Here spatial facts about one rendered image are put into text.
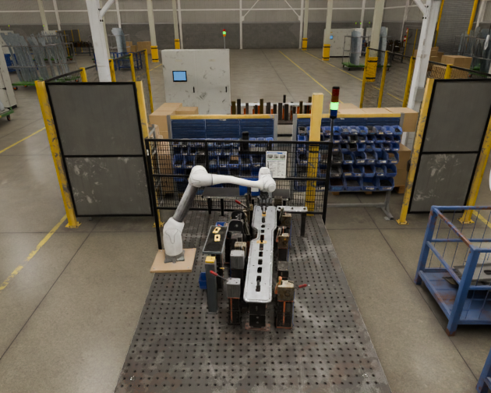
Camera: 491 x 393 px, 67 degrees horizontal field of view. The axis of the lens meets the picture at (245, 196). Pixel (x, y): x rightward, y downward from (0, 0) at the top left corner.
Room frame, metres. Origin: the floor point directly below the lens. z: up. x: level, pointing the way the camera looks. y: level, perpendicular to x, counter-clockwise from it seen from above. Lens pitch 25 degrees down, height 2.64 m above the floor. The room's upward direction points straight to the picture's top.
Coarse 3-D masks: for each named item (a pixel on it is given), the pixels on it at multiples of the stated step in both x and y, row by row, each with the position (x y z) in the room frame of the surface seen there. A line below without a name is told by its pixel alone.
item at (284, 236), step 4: (280, 236) 2.61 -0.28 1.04; (284, 236) 2.61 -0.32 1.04; (280, 240) 2.61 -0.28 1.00; (284, 240) 2.61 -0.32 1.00; (288, 240) 2.61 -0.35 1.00; (280, 244) 2.61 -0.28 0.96; (284, 244) 2.61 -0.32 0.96; (288, 244) 2.61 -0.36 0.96; (280, 248) 2.61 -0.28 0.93; (284, 248) 2.60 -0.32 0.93; (288, 248) 2.62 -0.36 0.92; (280, 252) 2.61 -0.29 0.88; (284, 252) 2.61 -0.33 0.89; (280, 256) 2.61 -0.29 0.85; (284, 256) 2.61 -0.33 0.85; (280, 260) 2.61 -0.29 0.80; (284, 260) 2.60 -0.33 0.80; (276, 268) 2.63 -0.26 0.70; (288, 268) 2.61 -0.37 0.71
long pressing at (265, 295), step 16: (256, 208) 3.19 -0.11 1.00; (272, 208) 3.19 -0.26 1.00; (256, 224) 2.89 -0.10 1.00; (272, 224) 2.88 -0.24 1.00; (256, 240) 2.61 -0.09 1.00; (272, 240) 2.62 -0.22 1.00; (256, 256) 2.39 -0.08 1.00; (272, 256) 2.39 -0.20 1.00; (256, 272) 2.18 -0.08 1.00; (272, 272) 2.19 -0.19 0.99
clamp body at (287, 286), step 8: (280, 288) 1.95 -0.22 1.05; (288, 288) 1.95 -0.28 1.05; (280, 296) 1.95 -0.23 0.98; (288, 296) 1.95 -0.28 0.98; (280, 304) 1.96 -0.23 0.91; (288, 304) 1.96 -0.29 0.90; (280, 312) 1.95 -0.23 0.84; (288, 312) 1.96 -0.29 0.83; (280, 320) 1.95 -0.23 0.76; (288, 320) 1.95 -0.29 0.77; (288, 328) 1.94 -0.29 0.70
